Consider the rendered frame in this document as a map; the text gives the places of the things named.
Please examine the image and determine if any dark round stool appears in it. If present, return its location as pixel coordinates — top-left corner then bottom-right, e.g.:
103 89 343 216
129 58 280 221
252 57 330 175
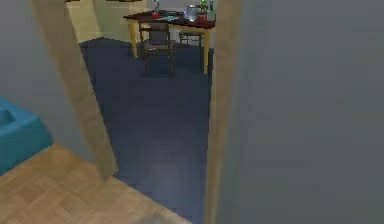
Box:
179 30 205 48

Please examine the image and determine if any dark wooden chair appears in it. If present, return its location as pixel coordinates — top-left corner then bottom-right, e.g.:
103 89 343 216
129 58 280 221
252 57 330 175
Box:
138 22 177 77

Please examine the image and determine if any dark red dining table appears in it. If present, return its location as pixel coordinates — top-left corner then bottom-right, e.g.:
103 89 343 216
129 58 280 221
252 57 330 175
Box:
122 10 217 75

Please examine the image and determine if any teal blue sofa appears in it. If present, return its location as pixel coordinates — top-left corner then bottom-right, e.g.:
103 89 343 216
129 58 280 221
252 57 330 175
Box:
0 96 54 176

